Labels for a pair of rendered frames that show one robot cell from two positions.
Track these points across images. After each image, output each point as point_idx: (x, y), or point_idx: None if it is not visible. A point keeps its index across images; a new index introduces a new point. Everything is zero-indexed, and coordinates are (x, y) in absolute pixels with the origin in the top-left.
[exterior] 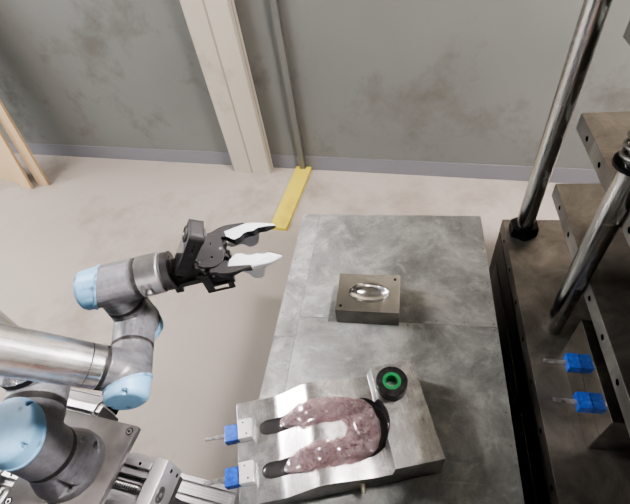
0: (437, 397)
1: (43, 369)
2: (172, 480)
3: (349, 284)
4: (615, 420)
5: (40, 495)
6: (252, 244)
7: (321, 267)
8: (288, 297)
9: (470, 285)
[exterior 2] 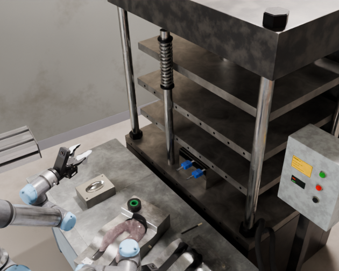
0: None
1: (46, 215)
2: None
3: (83, 189)
4: (206, 169)
5: None
6: (72, 156)
7: (59, 194)
8: None
9: (132, 164)
